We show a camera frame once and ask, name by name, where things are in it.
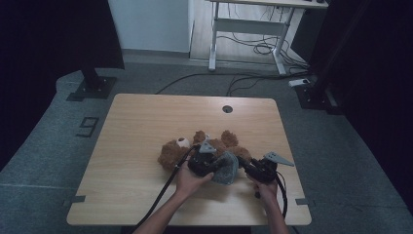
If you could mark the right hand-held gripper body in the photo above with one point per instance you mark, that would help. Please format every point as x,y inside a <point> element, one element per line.
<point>264,170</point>

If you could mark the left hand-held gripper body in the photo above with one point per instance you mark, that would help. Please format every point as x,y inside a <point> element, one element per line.
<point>201,162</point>

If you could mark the grey knitted cloth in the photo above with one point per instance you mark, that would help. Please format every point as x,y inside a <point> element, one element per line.
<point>229,169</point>

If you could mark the brown teddy bear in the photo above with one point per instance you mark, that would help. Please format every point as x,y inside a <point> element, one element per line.
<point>172,154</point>

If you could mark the person's right hand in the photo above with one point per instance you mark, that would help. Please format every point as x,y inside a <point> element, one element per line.
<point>268,191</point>

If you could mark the person's left hand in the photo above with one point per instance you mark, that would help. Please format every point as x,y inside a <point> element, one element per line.
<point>190,183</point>

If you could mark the grey tape strip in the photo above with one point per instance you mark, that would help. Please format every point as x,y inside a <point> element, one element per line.
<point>76,199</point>
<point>303,201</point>

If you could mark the white power strip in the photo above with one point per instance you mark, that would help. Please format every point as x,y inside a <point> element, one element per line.
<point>298,82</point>

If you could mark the black metal stand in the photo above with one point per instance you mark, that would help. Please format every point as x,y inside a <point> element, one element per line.
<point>94,86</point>
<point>319,91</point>

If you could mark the black floor tape mark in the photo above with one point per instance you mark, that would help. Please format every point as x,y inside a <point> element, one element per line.
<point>87,126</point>

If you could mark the dark curtain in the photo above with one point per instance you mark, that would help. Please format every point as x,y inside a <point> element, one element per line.
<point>48,48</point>
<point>373,97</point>

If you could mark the white desk frame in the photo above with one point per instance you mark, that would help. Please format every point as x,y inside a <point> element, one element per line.
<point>250,26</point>

